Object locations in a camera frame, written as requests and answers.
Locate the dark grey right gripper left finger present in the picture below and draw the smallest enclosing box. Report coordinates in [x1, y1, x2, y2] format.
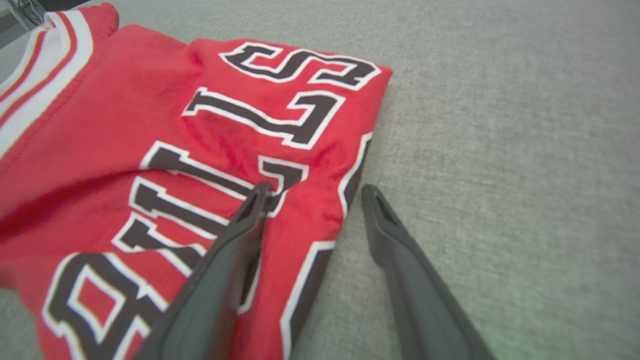
[132, 182, 274, 360]

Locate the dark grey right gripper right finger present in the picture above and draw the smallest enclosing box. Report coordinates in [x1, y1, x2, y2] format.
[361, 184, 497, 360]

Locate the red and white jersey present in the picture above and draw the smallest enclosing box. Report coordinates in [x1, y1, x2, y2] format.
[0, 2, 394, 360]

